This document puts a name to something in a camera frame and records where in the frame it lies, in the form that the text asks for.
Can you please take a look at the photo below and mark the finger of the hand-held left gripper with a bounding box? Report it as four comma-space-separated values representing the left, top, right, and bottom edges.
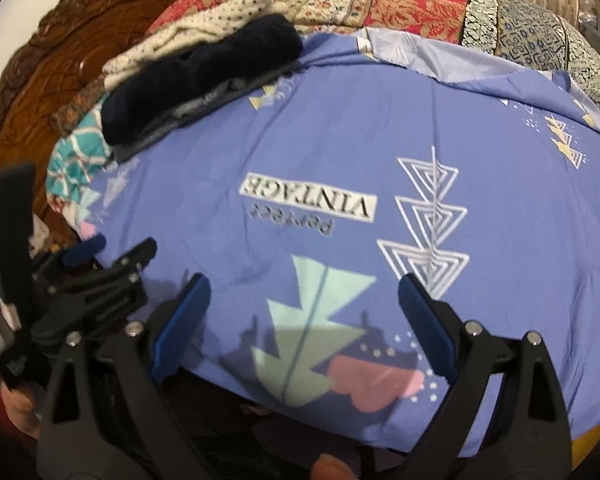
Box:
55, 237, 158, 323
30, 234, 107, 281

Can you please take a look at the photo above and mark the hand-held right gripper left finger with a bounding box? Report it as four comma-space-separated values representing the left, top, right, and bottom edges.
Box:
39, 272, 213, 480

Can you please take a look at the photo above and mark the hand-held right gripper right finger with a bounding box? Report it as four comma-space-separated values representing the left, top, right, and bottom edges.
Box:
395, 272, 573, 480

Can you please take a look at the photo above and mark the grey puffer jacket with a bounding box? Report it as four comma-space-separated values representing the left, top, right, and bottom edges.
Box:
112, 62, 301, 163

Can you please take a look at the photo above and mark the dark navy fleece garment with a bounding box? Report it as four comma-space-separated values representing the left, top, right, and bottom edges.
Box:
101, 14, 305, 145

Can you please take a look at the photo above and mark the person's left hand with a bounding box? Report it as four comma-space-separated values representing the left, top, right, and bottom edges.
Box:
2, 390, 43, 438

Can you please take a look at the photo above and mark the person's right hand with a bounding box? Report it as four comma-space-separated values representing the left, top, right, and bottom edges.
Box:
312, 452, 357, 480

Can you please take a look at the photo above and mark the teal wavy-pattern blanket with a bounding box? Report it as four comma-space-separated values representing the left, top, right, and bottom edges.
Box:
46, 125, 118, 211

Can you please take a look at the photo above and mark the dark floral pillow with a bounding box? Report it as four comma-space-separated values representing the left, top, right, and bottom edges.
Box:
50, 80, 116, 138

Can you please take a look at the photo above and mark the carved wooden headboard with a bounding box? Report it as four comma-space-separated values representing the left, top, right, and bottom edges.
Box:
0, 0, 213, 176

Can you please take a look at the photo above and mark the blue printed bed sheet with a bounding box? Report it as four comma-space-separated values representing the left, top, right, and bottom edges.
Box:
62, 27, 600, 461

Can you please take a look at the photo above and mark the clear plastic storage box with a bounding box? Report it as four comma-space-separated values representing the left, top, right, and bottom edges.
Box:
575, 5, 600, 61

